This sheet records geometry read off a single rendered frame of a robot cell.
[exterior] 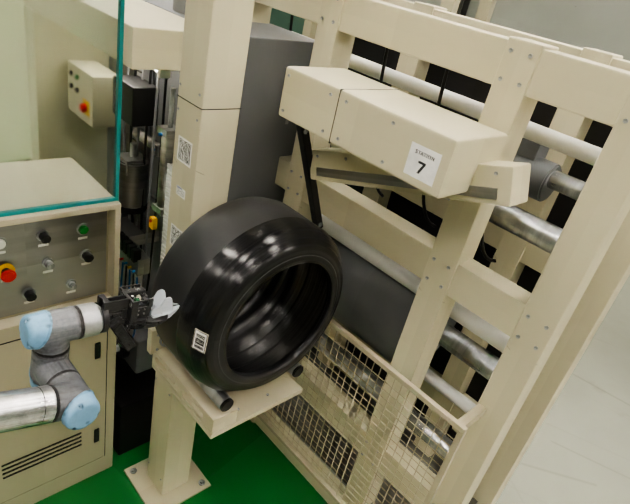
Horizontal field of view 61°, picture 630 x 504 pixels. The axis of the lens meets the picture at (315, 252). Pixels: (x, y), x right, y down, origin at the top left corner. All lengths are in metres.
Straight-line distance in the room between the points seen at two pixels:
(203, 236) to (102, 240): 0.56
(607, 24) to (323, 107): 8.78
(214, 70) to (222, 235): 0.44
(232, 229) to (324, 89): 0.46
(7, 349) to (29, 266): 0.28
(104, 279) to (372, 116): 1.10
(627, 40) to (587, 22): 0.67
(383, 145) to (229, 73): 0.47
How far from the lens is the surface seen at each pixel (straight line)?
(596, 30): 10.12
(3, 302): 1.90
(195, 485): 2.56
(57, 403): 1.19
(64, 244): 1.86
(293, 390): 1.85
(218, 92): 1.53
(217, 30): 1.48
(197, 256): 1.39
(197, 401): 1.68
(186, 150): 1.60
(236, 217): 1.43
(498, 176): 1.37
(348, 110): 1.45
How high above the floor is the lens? 2.07
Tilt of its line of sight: 29 degrees down
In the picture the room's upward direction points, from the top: 13 degrees clockwise
